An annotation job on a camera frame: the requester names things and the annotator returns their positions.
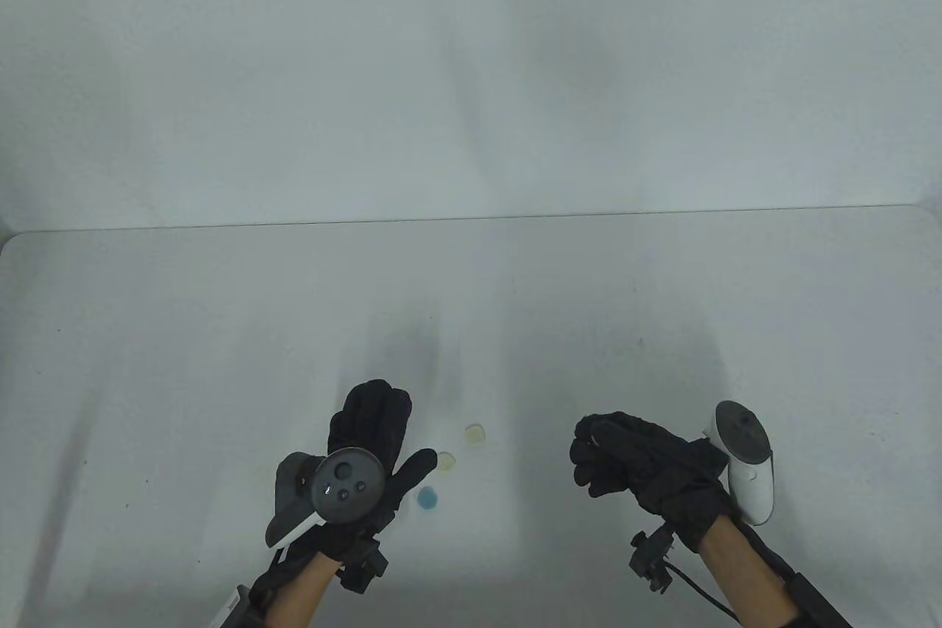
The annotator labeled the person's left forearm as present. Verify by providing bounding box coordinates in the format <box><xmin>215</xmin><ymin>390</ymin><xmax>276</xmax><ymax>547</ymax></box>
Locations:
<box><xmin>263</xmin><ymin>554</ymin><xmax>344</xmax><ymax>628</ymax></box>

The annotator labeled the white and grey controller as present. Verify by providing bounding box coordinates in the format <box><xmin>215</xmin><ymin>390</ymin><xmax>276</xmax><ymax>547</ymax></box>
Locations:
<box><xmin>706</xmin><ymin>401</ymin><xmax>776</xmax><ymax>527</ymax></box>
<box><xmin>264</xmin><ymin>448</ymin><xmax>386</xmax><ymax>550</ymax></box>

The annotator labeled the person's left hand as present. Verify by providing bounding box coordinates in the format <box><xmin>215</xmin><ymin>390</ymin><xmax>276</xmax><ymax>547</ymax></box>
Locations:
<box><xmin>305</xmin><ymin>379</ymin><xmax>439</xmax><ymax>564</ymax></box>

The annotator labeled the black wrist camera with strap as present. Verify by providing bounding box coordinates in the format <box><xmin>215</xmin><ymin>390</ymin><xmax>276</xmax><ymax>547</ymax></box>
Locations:
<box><xmin>742</xmin><ymin>531</ymin><xmax>854</xmax><ymax>628</ymax></box>
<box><xmin>216</xmin><ymin>546</ymin><xmax>325</xmax><ymax>628</ymax></box>

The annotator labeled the person's right hand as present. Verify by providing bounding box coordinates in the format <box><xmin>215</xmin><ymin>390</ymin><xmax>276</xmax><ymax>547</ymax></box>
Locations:
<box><xmin>569</xmin><ymin>412</ymin><xmax>737</xmax><ymax>554</ymax></box>

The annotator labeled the white and grey left controller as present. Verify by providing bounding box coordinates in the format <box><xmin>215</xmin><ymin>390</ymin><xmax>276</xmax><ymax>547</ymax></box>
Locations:
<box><xmin>264</xmin><ymin>448</ymin><xmax>386</xmax><ymax>550</ymax></box>

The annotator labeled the black glove sensor module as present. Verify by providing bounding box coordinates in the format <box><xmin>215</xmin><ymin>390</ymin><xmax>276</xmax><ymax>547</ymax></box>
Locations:
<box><xmin>338</xmin><ymin>538</ymin><xmax>389</xmax><ymax>594</ymax></box>
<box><xmin>628</xmin><ymin>525</ymin><xmax>677</xmax><ymax>594</ymax></box>

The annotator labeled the white and grey right controller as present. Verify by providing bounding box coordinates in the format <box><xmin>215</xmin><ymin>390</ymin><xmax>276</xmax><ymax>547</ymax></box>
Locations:
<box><xmin>706</xmin><ymin>401</ymin><xmax>776</xmax><ymax>527</ymax></box>

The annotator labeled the thin black cable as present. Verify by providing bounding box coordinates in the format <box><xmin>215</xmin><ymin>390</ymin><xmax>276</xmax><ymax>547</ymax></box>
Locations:
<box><xmin>662</xmin><ymin>559</ymin><xmax>738</xmax><ymax>620</ymax></box>

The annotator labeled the person's right forearm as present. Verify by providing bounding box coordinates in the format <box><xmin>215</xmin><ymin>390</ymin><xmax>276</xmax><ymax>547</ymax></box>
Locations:
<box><xmin>697</xmin><ymin>515</ymin><xmax>797</xmax><ymax>628</ymax></box>

